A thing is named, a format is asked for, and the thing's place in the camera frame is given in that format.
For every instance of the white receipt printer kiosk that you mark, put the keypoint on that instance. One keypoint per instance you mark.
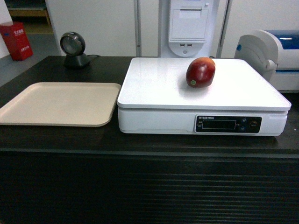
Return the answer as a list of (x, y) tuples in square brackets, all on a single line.
[(186, 28)]

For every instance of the black slatted checkout counter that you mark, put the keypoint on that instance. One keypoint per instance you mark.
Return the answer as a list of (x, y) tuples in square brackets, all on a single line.
[(101, 175)]

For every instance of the red fire extinguisher box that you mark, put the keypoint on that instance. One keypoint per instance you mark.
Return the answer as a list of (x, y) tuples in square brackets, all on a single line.
[(16, 40)]

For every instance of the white blue label printer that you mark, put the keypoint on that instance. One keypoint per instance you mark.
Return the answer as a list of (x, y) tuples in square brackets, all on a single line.
[(274, 54)]

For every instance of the dark red mango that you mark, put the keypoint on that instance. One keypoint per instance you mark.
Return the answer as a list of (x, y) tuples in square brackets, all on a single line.
[(200, 72)]

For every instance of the black round barcode scanner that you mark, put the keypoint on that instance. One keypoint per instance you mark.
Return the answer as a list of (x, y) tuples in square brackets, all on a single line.
[(73, 45)]

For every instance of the beige plastic tray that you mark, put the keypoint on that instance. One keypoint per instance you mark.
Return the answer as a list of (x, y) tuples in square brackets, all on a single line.
[(62, 104)]

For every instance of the white checkout scale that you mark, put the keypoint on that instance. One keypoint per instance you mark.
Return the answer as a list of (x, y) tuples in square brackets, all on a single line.
[(155, 98)]

